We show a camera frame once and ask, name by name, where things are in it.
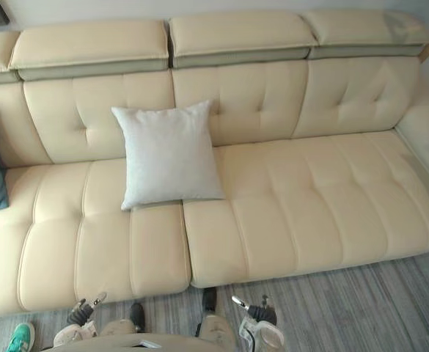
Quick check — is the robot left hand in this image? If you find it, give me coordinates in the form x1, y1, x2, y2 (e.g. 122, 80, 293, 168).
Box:
70, 291, 108, 326

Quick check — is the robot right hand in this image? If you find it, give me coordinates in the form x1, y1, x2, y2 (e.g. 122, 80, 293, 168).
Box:
231, 294, 278, 325

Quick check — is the robot left leg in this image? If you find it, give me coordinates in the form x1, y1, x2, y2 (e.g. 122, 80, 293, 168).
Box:
99, 319, 139, 337

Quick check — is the robot leg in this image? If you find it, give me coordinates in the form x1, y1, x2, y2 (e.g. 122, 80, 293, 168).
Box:
197, 312, 232, 342
99, 319, 139, 337

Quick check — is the robot right leg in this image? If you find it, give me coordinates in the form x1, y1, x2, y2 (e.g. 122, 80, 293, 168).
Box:
197, 312, 232, 342

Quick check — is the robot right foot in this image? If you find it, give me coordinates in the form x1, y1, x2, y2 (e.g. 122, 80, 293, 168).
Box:
202, 289, 219, 317

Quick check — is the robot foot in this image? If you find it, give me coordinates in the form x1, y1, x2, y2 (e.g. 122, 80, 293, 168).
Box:
202, 289, 219, 317
130, 301, 145, 327

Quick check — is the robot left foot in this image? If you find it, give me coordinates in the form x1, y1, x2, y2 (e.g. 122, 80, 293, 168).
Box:
130, 301, 145, 327

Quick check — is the person's green shoe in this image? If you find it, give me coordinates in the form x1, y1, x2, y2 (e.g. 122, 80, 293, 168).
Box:
2, 322, 36, 352

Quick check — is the cream leather sofa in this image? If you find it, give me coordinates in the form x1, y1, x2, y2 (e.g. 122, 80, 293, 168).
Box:
0, 9, 429, 318

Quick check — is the white square cushion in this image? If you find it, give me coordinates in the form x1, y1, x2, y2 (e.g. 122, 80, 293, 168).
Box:
111, 99, 227, 212

